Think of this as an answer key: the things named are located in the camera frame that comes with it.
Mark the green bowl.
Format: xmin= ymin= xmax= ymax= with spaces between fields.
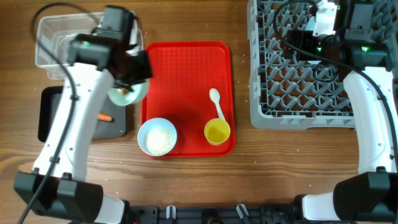
xmin=108 ymin=80 xmax=149 ymax=106

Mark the black tray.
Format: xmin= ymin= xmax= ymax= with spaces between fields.
xmin=37 ymin=86 xmax=127 ymax=142

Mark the yellow cup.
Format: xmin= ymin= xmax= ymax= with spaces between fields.
xmin=204 ymin=118 xmax=231 ymax=146

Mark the white rice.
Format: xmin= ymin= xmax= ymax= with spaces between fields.
xmin=145 ymin=128 xmax=175 ymax=156

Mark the clear plastic bin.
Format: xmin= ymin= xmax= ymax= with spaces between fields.
xmin=35 ymin=11 xmax=144 ymax=79

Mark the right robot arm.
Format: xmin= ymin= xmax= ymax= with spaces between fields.
xmin=281 ymin=30 xmax=397 ymax=223

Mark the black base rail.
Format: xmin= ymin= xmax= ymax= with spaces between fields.
xmin=131 ymin=204 xmax=299 ymax=224

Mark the red plastic tray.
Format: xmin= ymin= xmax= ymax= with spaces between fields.
xmin=141 ymin=41 xmax=236 ymax=158

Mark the blue bowl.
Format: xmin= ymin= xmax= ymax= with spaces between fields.
xmin=137 ymin=118 xmax=177 ymax=157

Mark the grey dishwasher rack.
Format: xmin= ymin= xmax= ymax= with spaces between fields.
xmin=247 ymin=0 xmax=397 ymax=129

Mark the white plastic spoon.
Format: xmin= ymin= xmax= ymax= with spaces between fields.
xmin=209 ymin=88 xmax=225 ymax=121

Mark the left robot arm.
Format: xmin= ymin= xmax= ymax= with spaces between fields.
xmin=14 ymin=28 xmax=152 ymax=223

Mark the orange carrot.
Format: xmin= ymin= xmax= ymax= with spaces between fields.
xmin=97 ymin=113 xmax=114 ymax=123

